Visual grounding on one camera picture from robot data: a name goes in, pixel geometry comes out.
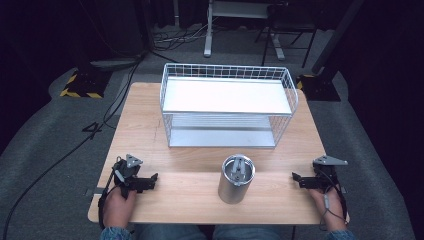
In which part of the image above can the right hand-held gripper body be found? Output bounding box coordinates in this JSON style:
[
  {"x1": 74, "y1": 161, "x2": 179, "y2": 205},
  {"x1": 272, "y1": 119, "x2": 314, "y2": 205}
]
[{"x1": 307, "y1": 154, "x2": 349, "y2": 194}]

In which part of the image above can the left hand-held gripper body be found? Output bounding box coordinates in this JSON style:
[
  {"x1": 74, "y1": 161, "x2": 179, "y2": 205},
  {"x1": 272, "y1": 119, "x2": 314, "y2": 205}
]
[{"x1": 112, "y1": 153, "x2": 145, "y2": 200}]

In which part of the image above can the silver metal cup with lid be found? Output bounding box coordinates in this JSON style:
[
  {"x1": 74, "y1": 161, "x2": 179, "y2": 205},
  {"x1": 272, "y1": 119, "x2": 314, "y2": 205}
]
[{"x1": 217, "y1": 153, "x2": 257, "y2": 205}]

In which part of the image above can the white wire shelf rack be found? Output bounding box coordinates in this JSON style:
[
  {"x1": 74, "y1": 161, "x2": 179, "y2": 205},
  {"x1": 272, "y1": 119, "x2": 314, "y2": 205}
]
[{"x1": 159, "y1": 62, "x2": 300, "y2": 149}]

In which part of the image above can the person's right hand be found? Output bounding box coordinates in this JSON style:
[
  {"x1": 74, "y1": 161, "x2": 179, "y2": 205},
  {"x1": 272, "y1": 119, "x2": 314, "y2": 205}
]
[{"x1": 308, "y1": 186, "x2": 348, "y2": 232}]

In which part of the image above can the person's left hand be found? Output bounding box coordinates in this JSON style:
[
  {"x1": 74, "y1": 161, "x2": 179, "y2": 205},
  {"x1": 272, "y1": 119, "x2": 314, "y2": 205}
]
[{"x1": 102, "y1": 187, "x2": 138, "y2": 230}]

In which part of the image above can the black yellow striped stand base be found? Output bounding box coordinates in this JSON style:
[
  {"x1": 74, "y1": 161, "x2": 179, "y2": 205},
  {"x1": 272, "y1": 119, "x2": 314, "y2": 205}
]
[
  {"x1": 295, "y1": 73, "x2": 342, "y2": 103},
  {"x1": 59, "y1": 67, "x2": 113, "y2": 100}
]

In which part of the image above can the dark slanted stand pole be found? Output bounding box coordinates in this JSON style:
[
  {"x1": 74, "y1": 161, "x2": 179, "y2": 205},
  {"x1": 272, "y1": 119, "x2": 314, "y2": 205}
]
[{"x1": 311, "y1": 0, "x2": 366, "y2": 76}]

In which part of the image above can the black chair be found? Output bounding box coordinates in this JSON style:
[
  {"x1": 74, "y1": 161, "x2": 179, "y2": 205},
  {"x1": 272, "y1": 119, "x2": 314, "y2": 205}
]
[{"x1": 254, "y1": 2, "x2": 322, "y2": 69}]

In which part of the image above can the long black floor cable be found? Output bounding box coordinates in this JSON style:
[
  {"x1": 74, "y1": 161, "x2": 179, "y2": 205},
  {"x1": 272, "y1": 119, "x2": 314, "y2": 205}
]
[{"x1": 0, "y1": 54, "x2": 148, "y2": 234}]

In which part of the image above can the bundle of floor cables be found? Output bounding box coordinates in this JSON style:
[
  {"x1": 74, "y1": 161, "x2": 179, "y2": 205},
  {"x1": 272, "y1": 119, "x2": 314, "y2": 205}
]
[{"x1": 152, "y1": 23, "x2": 216, "y2": 46}]

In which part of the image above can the white metal desk frame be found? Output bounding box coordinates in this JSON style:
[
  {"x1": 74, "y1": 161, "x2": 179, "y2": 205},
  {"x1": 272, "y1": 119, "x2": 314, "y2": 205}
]
[{"x1": 203, "y1": 0, "x2": 287, "y2": 61}]

